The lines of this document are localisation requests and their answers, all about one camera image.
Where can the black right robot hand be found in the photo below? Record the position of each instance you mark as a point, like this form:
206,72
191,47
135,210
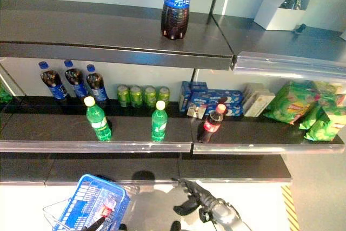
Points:
201,200

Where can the cola bottle red cap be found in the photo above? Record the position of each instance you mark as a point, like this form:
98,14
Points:
213,124

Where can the blue plastic shopping basket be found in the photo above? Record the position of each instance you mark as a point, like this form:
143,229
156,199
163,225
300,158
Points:
78,212

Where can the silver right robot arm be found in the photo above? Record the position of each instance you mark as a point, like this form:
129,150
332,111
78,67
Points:
227,214

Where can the silver right robot leg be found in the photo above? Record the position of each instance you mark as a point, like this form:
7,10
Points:
175,226

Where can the small picture snack box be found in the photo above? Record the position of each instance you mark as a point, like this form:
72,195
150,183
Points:
196,112

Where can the blue Oreo cookie box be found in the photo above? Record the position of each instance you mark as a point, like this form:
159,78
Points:
232,97
233,110

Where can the tall blue cookie box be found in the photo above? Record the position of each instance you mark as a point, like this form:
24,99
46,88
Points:
185,95

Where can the cream carton box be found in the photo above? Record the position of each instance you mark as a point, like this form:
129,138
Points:
259,105

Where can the small blue cookie box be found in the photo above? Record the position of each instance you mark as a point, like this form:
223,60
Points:
199,87

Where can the white carton box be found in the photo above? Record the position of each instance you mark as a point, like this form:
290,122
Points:
255,89

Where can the green chip bag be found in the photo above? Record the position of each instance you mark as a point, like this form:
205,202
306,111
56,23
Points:
329,128
329,89
289,101

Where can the small black clip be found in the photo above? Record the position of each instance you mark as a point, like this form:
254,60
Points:
299,28

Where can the large Pepsi bottle blue label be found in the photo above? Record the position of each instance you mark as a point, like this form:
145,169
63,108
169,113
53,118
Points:
175,3

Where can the white open cardboard box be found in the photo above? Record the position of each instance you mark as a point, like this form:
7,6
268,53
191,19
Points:
278,17

